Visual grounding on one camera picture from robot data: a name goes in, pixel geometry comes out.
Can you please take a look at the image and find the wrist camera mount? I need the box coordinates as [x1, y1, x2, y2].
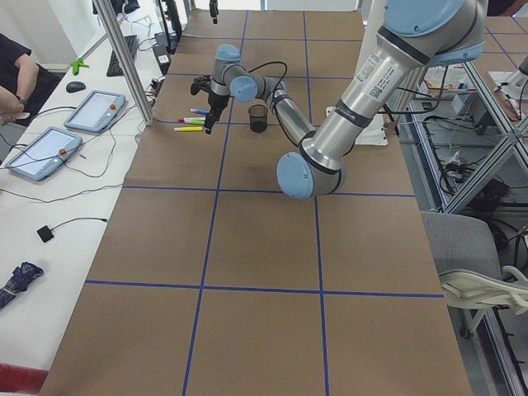
[190, 74, 211, 96]

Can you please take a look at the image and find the teach pendant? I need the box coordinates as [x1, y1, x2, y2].
[5, 127, 83, 182]
[64, 90, 125, 133]

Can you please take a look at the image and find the black mesh pen cup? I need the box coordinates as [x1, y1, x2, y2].
[248, 104, 268, 133]

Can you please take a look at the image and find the black folded umbrella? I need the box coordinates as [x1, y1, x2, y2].
[1, 262, 45, 309]

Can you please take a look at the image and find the lower teach pendant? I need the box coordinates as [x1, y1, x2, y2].
[5, 127, 83, 182]

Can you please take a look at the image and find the black computer mouse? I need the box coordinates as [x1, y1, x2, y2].
[65, 81, 86, 93]

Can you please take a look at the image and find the grey office chair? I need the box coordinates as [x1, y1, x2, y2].
[421, 211, 527, 339]

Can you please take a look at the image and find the upper teach pendant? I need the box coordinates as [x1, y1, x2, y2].
[64, 90, 125, 133]

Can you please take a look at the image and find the person at desk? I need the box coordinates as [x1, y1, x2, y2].
[1, 34, 60, 127]

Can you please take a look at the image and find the yellow highlighter pen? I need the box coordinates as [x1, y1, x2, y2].
[173, 126, 203, 132]

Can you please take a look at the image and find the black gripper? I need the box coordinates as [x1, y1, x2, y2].
[204, 92, 229, 134]

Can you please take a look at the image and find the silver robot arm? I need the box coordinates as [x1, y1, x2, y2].
[191, 0, 488, 199]

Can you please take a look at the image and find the green highlighter pen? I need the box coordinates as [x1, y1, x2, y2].
[182, 117, 205, 125]

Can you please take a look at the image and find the aluminium frame post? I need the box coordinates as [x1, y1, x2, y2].
[93, 0, 154, 125]

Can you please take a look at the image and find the blue marker pen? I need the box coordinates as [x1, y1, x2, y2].
[190, 108, 210, 116]

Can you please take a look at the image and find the black keyboard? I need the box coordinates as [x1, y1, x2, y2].
[106, 34, 139, 78]

